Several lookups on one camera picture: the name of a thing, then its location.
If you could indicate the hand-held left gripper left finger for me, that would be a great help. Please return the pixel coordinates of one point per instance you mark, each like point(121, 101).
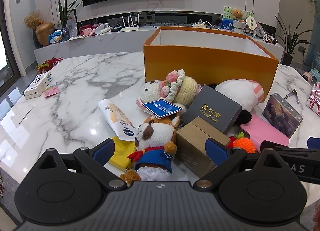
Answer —
point(103, 151)

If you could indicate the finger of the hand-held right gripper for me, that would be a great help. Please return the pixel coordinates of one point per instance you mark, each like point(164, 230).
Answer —
point(314, 143)
point(290, 149)

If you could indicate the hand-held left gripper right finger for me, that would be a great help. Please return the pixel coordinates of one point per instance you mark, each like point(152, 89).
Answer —
point(215, 151)

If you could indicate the yellow rectangular box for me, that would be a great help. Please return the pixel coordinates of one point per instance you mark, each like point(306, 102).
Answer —
point(122, 154)

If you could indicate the brown cardboard box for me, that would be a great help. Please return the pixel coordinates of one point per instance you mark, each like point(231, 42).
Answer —
point(192, 143)

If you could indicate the pink case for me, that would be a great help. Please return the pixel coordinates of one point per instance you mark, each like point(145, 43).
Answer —
point(265, 131)

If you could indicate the orange crochet fruit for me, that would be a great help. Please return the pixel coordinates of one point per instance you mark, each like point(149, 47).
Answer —
point(246, 144)

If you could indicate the dark picture-printed box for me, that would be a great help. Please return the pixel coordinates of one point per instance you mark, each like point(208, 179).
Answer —
point(281, 114)

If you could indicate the orange cardboard storage box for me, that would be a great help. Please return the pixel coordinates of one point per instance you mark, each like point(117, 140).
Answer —
point(210, 68)

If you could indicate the white lotion tube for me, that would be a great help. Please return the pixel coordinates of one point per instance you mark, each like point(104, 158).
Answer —
point(115, 118)

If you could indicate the grey box with gold print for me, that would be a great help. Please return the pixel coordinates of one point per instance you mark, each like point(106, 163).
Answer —
point(212, 111)

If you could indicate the shiny red-white wrapped packet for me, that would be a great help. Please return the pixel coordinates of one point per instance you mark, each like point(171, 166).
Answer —
point(315, 99)

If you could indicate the white plush with pink stripes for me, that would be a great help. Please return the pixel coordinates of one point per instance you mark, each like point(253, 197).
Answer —
point(237, 93)

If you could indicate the pink stool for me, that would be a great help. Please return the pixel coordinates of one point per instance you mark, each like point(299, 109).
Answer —
point(307, 77)

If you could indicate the blue hang tag card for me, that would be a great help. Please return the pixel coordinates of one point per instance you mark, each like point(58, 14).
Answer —
point(161, 108)

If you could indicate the white crochet doll flower hat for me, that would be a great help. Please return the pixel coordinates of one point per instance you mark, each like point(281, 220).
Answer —
point(185, 88)

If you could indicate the pink card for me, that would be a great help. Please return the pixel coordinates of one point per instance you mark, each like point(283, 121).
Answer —
point(52, 91)

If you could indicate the thin black stick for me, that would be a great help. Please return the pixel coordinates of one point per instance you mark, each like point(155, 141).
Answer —
point(28, 114)

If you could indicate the potted plant in black pot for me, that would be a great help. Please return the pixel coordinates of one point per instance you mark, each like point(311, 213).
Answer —
point(287, 58)

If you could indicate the white product box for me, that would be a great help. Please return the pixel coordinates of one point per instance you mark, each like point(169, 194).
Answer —
point(37, 86)

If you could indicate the red feather decoration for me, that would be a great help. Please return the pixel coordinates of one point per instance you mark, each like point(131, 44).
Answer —
point(48, 64)

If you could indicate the white marble media console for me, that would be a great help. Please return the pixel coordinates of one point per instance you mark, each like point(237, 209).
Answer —
point(105, 44)

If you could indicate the cow-print item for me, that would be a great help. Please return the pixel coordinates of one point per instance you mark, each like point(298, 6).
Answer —
point(270, 38)

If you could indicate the pink plush toy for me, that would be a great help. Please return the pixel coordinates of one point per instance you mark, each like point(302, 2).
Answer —
point(88, 32)

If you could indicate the white plastic tray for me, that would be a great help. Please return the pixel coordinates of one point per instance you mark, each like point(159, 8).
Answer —
point(103, 30)

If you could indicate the small black box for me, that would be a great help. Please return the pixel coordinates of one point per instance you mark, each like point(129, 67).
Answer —
point(116, 29)

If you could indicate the blue snack bag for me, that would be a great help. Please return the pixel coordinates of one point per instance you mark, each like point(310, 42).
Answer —
point(55, 36)

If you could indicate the white wifi router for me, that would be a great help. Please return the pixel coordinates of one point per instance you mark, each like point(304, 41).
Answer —
point(130, 28)

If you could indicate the teddy bear in white cup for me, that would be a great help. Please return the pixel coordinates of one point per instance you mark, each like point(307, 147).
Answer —
point(238, 22)

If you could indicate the gold vase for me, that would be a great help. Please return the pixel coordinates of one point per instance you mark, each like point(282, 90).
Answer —
point(45, 33)

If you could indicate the round paper fan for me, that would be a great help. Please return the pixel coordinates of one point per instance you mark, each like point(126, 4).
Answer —
point(251, 23)

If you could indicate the green leafy plant in vase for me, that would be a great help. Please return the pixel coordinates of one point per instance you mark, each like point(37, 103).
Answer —
point(65, 13)

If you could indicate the dried flower bunch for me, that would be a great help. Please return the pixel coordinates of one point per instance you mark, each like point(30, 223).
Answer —
point(33, 19)

